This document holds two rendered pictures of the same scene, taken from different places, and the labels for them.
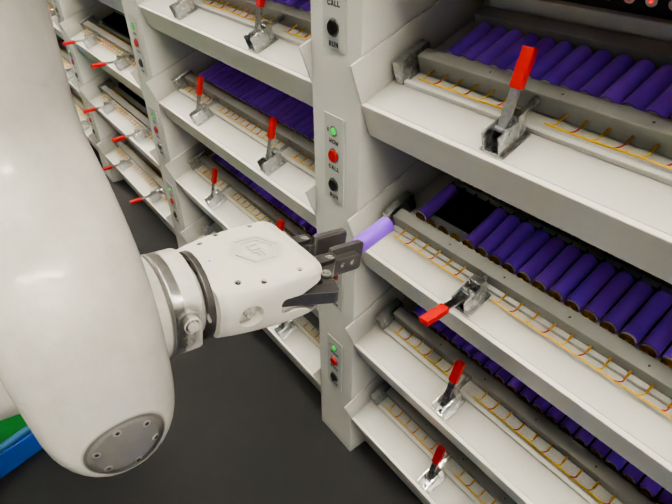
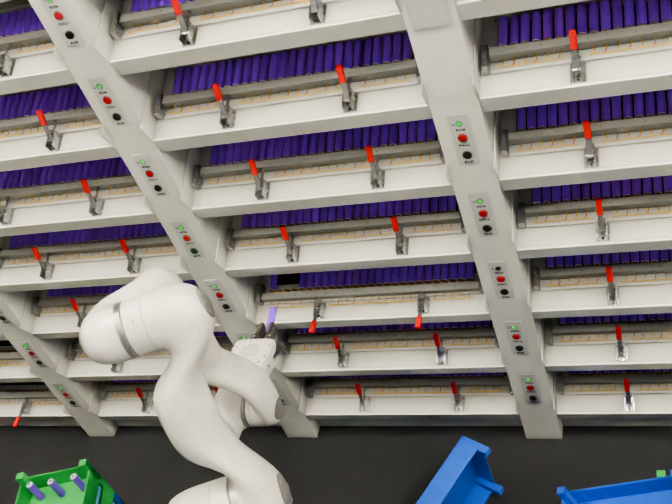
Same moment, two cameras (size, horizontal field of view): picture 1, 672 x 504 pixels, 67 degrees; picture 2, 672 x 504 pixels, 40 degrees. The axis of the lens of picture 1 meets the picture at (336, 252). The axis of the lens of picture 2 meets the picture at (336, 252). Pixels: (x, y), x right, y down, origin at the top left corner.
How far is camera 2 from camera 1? 166 cm
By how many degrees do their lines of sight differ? 19
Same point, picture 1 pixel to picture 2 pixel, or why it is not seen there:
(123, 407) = (275, 396)
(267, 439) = not seen: hidden behind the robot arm
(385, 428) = (326, 404)
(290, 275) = (268, 348)
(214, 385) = (207, 476)
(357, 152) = (232, 287)
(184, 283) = not seen: hidden behind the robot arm
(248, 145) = not seen: hidden behind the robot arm
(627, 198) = (342, 253)
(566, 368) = (368, 309)
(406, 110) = (246, 262)
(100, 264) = (253, 368)
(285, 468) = (291, 473)
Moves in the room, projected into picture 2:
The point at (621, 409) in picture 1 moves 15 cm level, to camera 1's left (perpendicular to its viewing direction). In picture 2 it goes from (391, 309) to (346, 349)
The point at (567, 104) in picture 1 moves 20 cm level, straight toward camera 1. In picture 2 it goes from (304, 231) to (323, 285)
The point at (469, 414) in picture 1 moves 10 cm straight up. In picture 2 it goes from (355, 356) to (344, 332)
